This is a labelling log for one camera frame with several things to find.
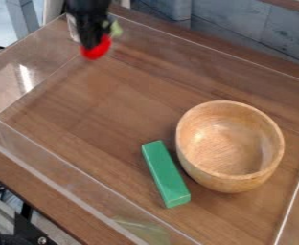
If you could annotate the wooden bowl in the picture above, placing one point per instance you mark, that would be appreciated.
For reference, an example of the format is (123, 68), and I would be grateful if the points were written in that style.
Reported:
(230, 145)

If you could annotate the clear acrylic tray enclosure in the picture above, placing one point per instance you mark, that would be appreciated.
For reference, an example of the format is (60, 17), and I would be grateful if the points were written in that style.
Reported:
(76, 117)

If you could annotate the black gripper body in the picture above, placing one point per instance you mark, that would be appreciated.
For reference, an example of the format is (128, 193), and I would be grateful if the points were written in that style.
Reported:
(89, 14)

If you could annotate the green rectangular block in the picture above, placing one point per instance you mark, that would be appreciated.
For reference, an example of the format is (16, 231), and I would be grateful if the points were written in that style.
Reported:
(168, 180)

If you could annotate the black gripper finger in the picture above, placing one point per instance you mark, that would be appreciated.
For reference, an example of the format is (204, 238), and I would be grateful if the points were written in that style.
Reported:
(89, 39)

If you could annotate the red plush strawberry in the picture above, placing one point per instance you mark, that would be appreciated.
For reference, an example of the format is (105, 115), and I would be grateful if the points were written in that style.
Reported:
(99, 50)

